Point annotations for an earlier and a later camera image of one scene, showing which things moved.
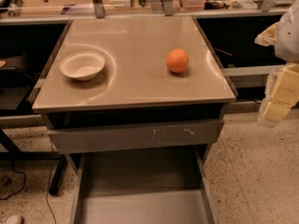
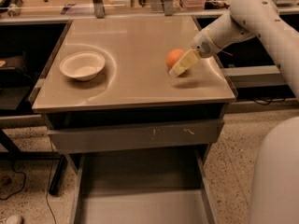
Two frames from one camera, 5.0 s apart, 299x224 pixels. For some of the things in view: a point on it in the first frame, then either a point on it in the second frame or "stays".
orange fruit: (177, 61) stays
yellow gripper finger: (285, 93) to (203, 46)
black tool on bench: (12, 3) stays
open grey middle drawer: (160, 186) stays
